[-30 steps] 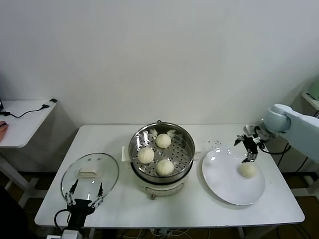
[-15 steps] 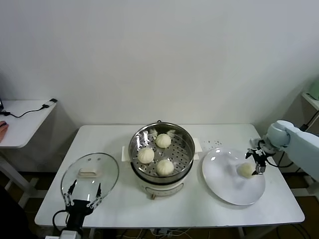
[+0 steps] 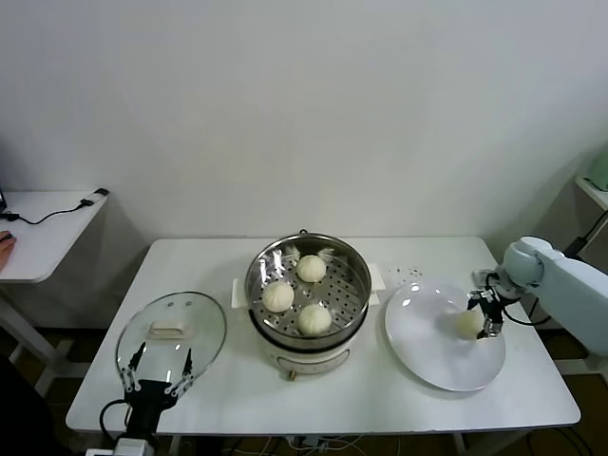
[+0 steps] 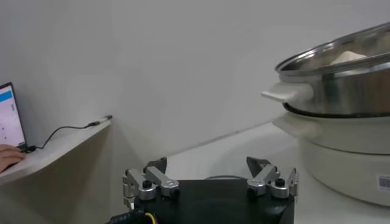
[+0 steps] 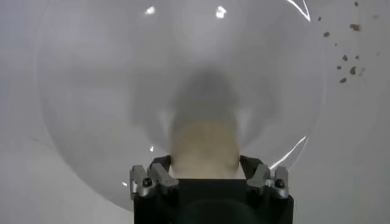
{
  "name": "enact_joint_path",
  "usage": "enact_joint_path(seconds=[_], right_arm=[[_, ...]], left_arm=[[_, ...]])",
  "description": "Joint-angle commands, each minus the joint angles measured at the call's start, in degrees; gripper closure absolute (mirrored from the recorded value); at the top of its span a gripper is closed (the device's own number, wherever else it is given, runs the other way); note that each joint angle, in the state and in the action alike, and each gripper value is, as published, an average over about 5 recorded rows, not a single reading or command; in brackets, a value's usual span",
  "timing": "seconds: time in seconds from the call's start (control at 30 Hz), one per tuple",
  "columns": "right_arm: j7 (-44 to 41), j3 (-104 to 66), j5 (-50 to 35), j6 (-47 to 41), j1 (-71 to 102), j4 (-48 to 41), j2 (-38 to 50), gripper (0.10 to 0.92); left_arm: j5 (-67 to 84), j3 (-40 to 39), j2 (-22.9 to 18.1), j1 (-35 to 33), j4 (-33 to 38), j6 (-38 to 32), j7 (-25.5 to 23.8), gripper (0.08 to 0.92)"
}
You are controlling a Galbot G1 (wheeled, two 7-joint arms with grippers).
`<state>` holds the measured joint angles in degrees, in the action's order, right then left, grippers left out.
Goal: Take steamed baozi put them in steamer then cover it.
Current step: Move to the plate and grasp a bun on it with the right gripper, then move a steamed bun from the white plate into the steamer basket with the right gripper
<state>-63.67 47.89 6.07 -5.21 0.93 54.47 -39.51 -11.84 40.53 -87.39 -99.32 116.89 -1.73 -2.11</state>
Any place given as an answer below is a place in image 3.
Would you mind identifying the white steamed baozi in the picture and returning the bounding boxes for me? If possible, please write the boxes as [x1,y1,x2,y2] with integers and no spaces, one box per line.
[297,303,333,336]
[262,280,295,314]
[454,308,484,341]
[296,255,328,284]

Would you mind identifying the stainless steel steamer basket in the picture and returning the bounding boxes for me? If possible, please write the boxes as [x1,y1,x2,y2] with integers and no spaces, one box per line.
[245,234,373,339]

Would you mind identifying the white round plate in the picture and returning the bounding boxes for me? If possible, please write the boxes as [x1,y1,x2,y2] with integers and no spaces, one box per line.
[384,279,507,393]

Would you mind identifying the white cable bundle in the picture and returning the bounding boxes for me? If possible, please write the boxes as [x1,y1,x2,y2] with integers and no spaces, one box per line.
[222,434,381,456]

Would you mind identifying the white side table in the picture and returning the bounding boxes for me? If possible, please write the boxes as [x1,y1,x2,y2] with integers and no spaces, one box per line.
[0,189,110,398]

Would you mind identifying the white electric cooking pot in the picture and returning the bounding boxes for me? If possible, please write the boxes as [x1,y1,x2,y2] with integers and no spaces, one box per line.
[231,263,389,383]

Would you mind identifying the pale green container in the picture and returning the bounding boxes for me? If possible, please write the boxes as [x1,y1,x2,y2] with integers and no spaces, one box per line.
[584,146,608,191]

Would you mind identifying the black cable with adapter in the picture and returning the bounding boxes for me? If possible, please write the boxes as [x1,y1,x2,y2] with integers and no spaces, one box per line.
[0,188,111,227]

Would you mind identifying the glass lid with beige handle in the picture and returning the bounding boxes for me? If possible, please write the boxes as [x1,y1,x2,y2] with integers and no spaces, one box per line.
[116,291,228,393]

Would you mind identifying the person's hand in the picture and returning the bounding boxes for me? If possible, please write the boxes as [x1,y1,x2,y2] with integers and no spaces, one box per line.
[0,230,18,272]

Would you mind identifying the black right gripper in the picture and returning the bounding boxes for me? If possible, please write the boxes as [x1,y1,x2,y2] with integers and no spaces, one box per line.
[466,278,510,341]

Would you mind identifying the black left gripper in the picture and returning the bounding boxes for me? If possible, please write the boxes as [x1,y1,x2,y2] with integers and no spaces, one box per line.
[119,341,194,440]

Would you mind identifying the white shelf table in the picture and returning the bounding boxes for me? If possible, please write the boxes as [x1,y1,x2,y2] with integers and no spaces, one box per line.
[573,173,608,213]

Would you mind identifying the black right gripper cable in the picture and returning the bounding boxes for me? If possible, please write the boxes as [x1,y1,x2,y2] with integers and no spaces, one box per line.
[501,303,555,327]

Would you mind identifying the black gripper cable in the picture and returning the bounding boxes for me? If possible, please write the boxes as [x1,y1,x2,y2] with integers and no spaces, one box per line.
[501,303,555,327]
[98,399,132,438]

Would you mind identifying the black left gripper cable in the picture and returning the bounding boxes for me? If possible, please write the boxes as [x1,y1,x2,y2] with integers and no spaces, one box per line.
[98,399,132,438]

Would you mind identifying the black power adapter cable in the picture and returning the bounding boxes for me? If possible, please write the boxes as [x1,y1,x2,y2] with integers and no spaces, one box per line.
[529,222,608,327]

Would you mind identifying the white metal table foot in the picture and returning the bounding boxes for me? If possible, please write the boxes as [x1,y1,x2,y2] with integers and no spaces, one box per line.
[553,355,608,379]

